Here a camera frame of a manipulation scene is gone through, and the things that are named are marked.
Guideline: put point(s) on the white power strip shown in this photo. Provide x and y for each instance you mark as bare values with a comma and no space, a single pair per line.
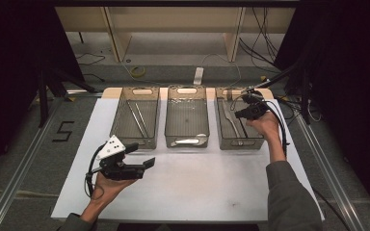
198,75

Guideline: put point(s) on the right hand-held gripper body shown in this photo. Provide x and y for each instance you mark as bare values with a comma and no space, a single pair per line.
257,110

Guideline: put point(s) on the metal floor rail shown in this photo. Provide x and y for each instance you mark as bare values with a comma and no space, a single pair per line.
334,186
16,179

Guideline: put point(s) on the person's right hand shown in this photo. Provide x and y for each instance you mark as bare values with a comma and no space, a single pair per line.
267,127

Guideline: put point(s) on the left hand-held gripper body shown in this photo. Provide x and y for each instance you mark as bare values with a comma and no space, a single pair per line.
118,171

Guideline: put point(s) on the white ceramic spoon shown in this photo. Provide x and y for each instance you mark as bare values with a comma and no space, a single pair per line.
189,141

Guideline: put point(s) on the beige wooden shelf unit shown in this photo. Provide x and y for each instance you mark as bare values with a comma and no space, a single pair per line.
173,19

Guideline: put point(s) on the metal chopstick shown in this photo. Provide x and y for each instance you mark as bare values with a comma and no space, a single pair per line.
142,118
134,118

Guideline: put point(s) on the metal fork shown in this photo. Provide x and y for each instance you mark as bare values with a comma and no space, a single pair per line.
230,121

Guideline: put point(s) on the clear grey plastic bin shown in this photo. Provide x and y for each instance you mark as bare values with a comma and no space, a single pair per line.
228,131
187,120
136,120

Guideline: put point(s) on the person's left hand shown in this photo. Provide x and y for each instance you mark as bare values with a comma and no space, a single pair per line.
107,191

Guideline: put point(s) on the black metal stand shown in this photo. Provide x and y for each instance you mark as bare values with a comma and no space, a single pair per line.
305,96
43,96

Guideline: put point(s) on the black curtain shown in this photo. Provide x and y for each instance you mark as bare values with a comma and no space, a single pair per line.
350,96
9,80

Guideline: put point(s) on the yellow tape roll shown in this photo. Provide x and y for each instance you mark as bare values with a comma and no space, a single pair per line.
138,72

